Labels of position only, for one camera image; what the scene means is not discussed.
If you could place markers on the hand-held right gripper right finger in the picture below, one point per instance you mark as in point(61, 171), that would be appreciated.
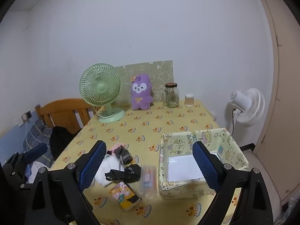
point(206, 166)

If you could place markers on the white plastic packet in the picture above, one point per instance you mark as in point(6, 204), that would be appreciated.
point(110, 164)

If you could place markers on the cotton swab container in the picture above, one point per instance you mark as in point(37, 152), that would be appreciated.
point(189, 100)

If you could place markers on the green desk fan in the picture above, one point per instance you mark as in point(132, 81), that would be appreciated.
point(100, 86)

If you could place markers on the patterned fabric storage box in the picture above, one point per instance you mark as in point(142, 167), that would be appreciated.
point(178, 189)

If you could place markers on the purple plush toy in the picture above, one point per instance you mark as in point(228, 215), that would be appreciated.
point(140, 96)

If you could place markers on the wall socket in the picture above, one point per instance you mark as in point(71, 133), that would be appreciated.
point(26, 116)

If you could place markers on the blue plaid blanket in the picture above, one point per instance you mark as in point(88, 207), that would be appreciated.
point(35, 133)

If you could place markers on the green patterned board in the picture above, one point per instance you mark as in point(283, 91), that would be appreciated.
point(161, 75)

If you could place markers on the white standing fan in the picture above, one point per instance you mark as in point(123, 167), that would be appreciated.
point(250, 105)

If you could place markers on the clear plastic packet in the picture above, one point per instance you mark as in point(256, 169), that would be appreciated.
point(148, 182)

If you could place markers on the cartoon print tissue packet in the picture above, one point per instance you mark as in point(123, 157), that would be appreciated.
point(124, 195)

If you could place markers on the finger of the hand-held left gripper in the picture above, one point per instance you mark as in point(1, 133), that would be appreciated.
point(35, 153)
point(17, 204)

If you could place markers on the black cloth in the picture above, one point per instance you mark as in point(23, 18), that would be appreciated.
point(59, 140)

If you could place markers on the white paper sheet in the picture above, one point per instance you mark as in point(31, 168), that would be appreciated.
point(180, 168)

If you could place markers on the beige door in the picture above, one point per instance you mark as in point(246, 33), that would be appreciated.
point(281, 98)

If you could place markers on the grey socks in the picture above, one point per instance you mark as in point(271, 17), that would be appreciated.
point(123, 153)

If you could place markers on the glass jar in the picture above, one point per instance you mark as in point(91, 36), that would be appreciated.
point(172, 96)

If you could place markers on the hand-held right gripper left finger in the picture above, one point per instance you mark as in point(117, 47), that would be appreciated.
point(92, 166)

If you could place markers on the pink tissue packet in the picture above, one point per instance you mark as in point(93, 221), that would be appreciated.
point(112, 148)

